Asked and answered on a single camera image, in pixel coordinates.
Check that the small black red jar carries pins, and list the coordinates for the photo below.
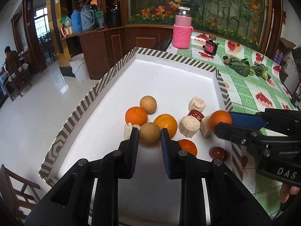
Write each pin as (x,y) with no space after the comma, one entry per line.
(210,47)

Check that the wooden chair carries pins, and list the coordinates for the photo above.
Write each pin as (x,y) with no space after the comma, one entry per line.
(18,192)

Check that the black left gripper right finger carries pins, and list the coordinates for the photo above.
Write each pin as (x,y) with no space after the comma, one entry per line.
(182,165)

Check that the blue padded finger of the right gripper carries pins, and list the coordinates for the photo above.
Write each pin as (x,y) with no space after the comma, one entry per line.
(251,121)

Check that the red jujube date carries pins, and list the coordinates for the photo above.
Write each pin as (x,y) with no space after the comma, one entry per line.
(219,153)
(196,114)

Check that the green bok choy right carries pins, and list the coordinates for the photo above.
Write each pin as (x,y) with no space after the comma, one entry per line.
(261,70)

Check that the orange tangerine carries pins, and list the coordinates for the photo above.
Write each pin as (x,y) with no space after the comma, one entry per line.
(218,117)
(188,146)
(169,122)
(136,115)

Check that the pink knitted sleeve bottle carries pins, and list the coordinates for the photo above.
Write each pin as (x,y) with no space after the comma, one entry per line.
(182,28)

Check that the grey thermos kettle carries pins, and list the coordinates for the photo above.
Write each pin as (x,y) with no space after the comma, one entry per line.
(88,18)

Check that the green bok choy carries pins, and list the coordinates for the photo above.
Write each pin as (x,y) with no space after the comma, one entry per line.
(261,70)
(242,67)

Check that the person right hand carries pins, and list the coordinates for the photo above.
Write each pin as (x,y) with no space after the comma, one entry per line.
(286,191)

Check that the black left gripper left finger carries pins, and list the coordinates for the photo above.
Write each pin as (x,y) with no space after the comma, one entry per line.
(116,165)

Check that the purple bottles on shelf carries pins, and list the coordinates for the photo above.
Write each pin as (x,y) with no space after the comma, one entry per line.
(278,57)

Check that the seated person in brown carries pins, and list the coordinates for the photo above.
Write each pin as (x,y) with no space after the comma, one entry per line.
(12,62)

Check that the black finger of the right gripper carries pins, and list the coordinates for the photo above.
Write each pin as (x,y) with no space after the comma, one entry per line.
(245,136)

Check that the green fruit print tablecloth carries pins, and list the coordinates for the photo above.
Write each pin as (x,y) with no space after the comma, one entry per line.
(249,95)

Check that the white tray with striped rim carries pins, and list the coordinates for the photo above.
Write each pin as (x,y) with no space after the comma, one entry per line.
(147,89)

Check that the wooden cabinet counter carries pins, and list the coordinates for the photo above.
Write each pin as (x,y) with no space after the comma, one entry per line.
(103,48)

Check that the white plastic bucket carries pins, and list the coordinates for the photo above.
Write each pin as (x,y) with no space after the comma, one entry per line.
(79,67)

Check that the blue water jug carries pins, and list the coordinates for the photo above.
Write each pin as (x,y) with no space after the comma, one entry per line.
(76,22)

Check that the brown round longan fruit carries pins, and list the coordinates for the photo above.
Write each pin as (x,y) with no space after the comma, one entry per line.
(149,104)

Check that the green bok choy left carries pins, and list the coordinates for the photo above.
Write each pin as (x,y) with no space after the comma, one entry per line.
(242,67)

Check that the beige sugarcane chunk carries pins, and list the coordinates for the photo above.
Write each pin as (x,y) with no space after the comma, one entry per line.
(196,104)
(189,125)
(128,129)
(204,125)

